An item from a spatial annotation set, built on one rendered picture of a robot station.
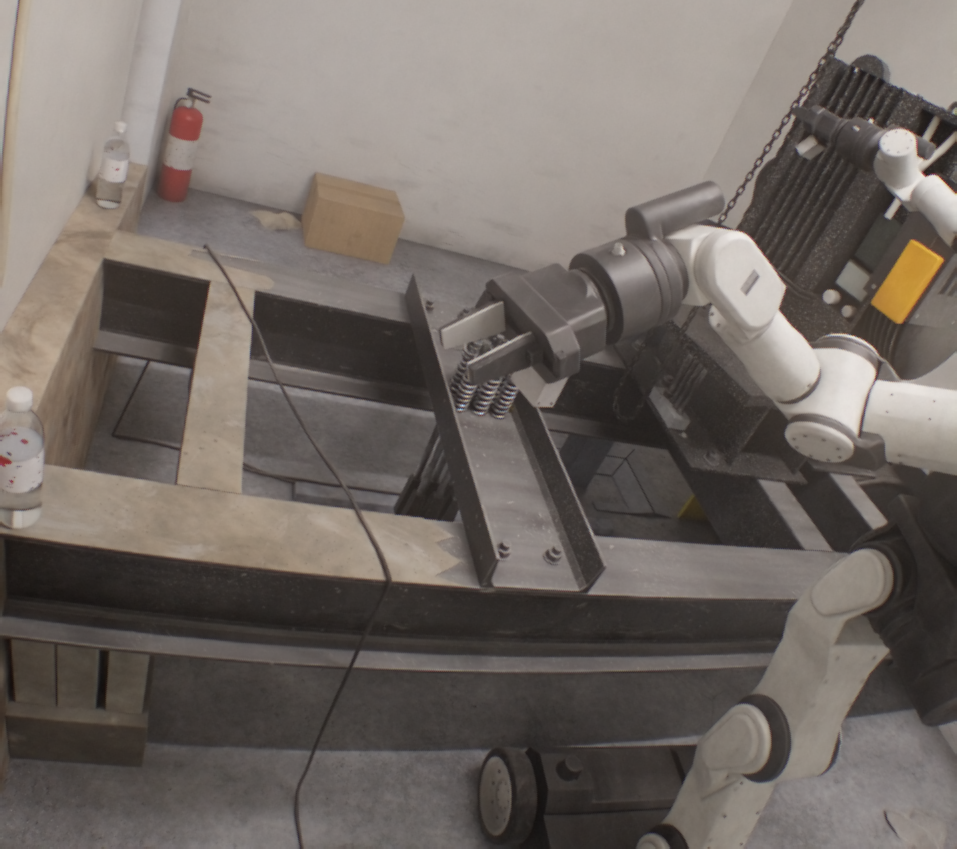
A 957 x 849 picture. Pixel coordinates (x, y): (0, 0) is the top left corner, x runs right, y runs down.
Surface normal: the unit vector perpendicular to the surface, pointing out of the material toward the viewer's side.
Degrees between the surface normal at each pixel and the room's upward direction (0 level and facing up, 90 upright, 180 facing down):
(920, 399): 55
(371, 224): 90
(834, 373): 49
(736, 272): 69
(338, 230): 90
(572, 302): 27
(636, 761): 0
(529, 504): 0
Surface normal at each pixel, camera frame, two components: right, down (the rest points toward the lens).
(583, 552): -0.85, -0.30
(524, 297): -0.07, -0.75
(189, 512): 0.36, -0.81
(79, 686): 0.21, 0.56
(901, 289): -0.83, -0.04
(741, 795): 0.29, 0.21
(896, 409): -0.51, -0.55
